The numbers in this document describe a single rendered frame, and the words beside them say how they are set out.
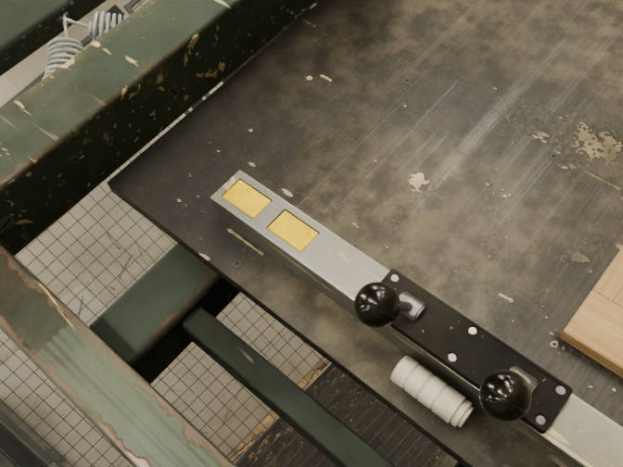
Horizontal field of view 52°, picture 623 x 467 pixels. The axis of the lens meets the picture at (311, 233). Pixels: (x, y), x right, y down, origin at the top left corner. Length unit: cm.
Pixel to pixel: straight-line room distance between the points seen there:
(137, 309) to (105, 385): 15
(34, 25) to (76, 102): 50
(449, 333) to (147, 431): 29
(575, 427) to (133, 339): 46
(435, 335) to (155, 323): 32
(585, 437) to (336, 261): 28
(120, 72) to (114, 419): 40
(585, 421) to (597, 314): 12
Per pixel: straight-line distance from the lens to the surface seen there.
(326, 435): 70
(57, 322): 70
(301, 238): 68
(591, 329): 69
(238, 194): 73
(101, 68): 83
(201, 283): 77
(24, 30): 129
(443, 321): 63
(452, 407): 62
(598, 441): 63
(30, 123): 80
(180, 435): 61
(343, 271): 66
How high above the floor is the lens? 169
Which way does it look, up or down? 9 degrees down
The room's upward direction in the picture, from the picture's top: 43 degrees counter-clockwise
